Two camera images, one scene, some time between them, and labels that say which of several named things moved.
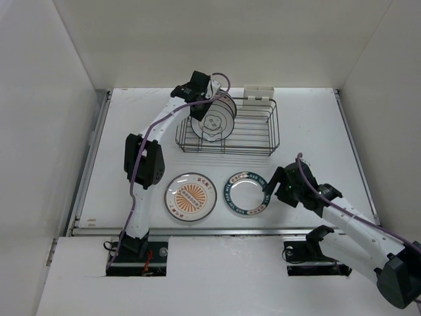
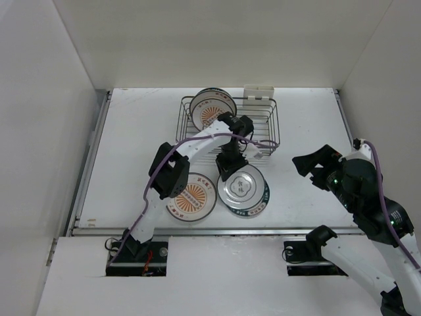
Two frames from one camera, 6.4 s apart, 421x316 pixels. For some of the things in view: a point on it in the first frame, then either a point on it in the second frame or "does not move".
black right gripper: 279,174 to 326,155
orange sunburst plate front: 190,197 does not move
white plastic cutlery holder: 258,95 does not move
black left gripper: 198,116 to 225,168
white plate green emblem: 217,124 to 243,189
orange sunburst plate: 227,102 to 208,111
